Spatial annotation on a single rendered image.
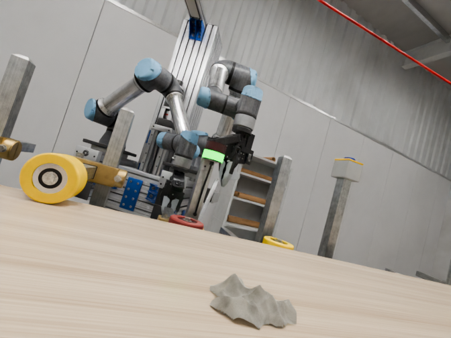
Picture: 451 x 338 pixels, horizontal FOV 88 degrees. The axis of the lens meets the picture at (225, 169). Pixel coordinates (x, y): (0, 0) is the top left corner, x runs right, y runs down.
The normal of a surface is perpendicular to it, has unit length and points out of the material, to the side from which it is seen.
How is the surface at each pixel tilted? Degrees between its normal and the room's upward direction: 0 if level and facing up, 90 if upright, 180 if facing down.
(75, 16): 90
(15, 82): 90
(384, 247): 90
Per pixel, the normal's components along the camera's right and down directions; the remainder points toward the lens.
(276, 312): 0.16, -0.68
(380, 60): 0.39, 0.05
